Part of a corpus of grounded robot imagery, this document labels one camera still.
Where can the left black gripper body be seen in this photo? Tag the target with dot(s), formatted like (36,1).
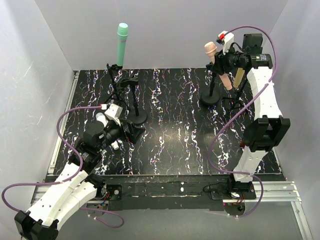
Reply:
(127,131)

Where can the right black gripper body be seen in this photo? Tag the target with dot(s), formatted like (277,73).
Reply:
(223,58)

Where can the yellow microphone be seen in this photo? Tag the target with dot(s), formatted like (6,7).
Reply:
(238,77)

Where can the pink microphone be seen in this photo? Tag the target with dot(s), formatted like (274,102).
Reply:
(210,50)

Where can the white microphone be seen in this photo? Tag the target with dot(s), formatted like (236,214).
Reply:
(102,118)

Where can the black tripod shock-mount stand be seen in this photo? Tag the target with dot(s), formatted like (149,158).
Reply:
(233,102)

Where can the black round-base mic stand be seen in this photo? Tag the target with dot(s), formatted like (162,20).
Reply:
(210,97)

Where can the small black tripod stand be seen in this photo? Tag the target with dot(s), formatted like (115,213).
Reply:
(116,93)

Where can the green microphone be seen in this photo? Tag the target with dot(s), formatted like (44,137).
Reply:
(122,34)

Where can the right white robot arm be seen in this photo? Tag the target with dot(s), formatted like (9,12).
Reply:
(269,125)

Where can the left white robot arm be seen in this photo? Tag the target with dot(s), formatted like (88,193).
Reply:
(76,184)

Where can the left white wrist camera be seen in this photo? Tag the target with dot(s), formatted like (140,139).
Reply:
(113,113)

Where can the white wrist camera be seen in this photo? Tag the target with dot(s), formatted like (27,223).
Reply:
(225,39)
(113,113)

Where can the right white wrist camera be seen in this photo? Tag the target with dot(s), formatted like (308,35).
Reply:
(225,39)

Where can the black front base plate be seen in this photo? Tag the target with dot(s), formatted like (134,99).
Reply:
(173,192)

